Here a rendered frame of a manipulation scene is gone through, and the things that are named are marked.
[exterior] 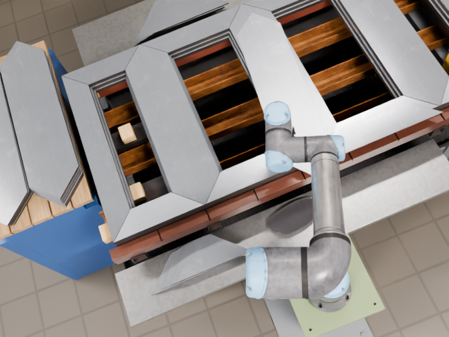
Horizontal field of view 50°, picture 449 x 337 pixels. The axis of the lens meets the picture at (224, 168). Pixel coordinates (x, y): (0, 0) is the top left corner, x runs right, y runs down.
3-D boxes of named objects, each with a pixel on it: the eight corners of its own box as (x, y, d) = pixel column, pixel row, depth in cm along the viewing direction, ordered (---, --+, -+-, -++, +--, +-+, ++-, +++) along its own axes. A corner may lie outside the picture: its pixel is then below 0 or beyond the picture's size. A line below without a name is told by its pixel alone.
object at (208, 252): (141, 265, 179) (138, 262, 175) (239, 222, 181) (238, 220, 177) (152, 296, 174) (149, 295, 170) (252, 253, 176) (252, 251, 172)
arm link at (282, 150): (305, 161, 132) (303, 126, 136) (263, 163, 134) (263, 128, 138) (305, 173, 139) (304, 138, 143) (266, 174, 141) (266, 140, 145)
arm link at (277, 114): (262, 124, 136) (262, 98, 140) (266, 142, 146) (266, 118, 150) (290, 123, 135) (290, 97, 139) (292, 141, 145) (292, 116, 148)
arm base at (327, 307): (357, 304, 162) (360, 299, 153) (315, 318, 162) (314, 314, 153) (341, 261, 168) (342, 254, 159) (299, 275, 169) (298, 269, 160)
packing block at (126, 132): (120, 132, 191) (117, 127, 187) (132, 127, 191) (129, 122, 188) (125, 144, 189) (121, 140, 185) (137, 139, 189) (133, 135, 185)
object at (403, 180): (117, 275, 181) (115, 273, 179) (431, 142, 188) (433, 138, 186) (133, 327, 173) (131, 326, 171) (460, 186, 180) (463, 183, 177)
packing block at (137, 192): (129, 190, 181) (126, 186, 177) (142, 185, 181) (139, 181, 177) (134, 204, 178) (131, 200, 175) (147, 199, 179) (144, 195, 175)
